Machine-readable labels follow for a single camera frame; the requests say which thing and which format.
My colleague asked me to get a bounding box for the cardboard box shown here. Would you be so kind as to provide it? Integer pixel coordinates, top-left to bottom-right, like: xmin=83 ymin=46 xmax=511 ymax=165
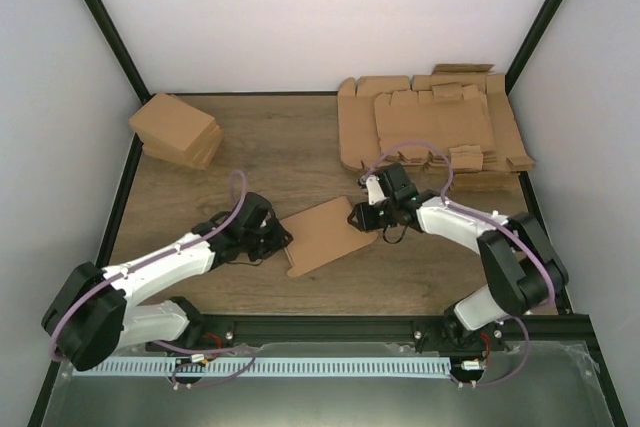
xmin=281 ymin=196 xmax=378 ymax=278

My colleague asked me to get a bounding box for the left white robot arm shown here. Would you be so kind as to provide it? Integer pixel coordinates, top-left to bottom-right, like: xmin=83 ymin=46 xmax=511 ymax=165
xmin=41 ymin=192 xmax=293 ymax=371

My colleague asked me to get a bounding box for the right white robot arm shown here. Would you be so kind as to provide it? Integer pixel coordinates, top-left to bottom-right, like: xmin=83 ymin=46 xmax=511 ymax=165
xmin=347 ymin=163 xmax=569 ymax=350

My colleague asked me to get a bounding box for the stack of flat cardboard blanks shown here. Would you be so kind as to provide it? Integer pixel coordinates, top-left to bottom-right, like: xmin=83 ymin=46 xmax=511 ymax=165
xmin=337 ymin=64 xmax=534 ymax=191

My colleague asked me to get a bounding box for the stack of folded cardboard boxes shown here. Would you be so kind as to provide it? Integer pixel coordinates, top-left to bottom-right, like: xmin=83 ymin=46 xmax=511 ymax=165
xmin=129 ymin=93 xmax=224 ymax=170

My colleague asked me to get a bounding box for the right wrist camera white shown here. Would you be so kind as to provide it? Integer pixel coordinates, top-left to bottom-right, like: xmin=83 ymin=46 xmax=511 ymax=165
xmin=358 ymin=174 xmax=387 ymax=206

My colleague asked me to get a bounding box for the light blue slotted cable duct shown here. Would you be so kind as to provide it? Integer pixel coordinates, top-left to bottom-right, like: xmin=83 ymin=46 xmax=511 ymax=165
xmin=74 ymin=357 xmax=451 ymax=379

